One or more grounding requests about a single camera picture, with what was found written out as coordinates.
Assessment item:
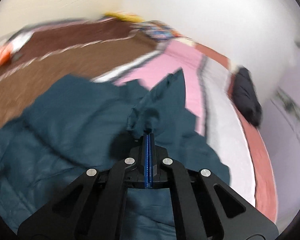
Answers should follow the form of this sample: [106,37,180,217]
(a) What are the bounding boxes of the teal quilted puffer jacket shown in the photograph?
[0,69,230,239]

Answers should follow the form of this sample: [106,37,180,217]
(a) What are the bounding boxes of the black folded jacket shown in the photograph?
[232,67,262,127]

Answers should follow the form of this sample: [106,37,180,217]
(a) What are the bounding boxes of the lilac wardrobe doors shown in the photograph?
[260,49,300,232]

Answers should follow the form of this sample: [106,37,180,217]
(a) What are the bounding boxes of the striped pink brown bedspread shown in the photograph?
[0,18,277,221]

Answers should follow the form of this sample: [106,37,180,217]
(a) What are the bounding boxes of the orange white packet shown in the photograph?
[0,43,13,67]

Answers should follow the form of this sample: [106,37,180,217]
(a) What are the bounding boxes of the colourful patterned cloth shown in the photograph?
[133,20,182,42]

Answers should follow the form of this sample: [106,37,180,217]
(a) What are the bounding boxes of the yellow cloth item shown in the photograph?
[104,11,145,23]

